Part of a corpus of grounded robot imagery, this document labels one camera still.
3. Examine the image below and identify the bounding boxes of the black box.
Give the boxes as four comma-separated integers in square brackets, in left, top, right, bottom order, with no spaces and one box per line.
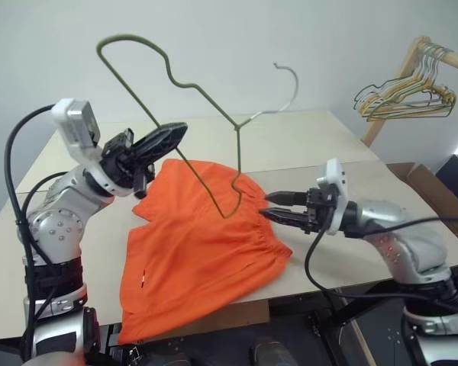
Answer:
[434,152,458,210]

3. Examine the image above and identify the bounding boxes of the orange shorts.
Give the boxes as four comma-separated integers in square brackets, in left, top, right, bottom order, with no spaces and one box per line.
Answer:
[117,159,294,345]

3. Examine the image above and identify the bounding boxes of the dark rounded shape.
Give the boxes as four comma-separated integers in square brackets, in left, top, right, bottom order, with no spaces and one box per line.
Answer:
[249,336,298,366]

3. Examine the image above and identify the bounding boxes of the dark green wire hanger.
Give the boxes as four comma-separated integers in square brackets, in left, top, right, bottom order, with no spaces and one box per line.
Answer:
[366,89,456,123]

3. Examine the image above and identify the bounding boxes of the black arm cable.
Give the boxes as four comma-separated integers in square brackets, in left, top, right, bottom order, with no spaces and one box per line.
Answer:
[304,216,458,318]
[4,104,62,361]

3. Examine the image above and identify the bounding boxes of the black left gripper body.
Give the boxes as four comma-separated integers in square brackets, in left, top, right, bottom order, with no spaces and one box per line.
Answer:
[98,128,139,191]

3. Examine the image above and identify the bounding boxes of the white wire hanger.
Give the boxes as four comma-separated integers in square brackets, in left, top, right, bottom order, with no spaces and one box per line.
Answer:
[353,42,450,111]

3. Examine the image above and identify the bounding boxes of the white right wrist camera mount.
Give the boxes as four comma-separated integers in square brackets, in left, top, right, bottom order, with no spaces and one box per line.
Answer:
[315,158,349,236]

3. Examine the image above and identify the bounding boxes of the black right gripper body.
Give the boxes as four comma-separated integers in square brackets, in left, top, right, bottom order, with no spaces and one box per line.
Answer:
[305,185,339,235]

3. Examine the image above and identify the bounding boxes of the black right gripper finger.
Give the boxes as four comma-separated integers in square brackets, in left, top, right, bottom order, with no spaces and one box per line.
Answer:
[265,190,310,207]
[260,207,311,232]

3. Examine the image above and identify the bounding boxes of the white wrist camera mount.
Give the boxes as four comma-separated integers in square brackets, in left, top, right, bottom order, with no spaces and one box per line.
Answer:
[50,98,105,169]
[315,158,349,236]

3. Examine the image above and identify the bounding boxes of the brown cardboard box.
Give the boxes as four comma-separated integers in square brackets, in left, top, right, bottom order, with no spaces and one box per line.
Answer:
[387,162,458,243]

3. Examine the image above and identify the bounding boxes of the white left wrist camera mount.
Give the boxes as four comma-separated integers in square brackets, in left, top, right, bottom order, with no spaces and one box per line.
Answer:
[50,98,105,169]

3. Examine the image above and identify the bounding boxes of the bunch of hangers on rack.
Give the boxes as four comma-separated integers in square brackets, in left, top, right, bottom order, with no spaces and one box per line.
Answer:
[360,45,457,117]

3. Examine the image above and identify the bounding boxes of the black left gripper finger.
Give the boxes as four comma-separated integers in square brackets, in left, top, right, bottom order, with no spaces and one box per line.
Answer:
[134,162,156,201]
[131,121,189,162]

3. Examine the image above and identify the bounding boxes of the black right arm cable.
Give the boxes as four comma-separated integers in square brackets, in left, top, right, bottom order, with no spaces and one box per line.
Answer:
[304,216,458,318]

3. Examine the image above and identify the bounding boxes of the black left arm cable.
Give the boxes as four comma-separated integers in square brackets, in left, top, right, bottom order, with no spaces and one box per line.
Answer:
[4,104,62,361]

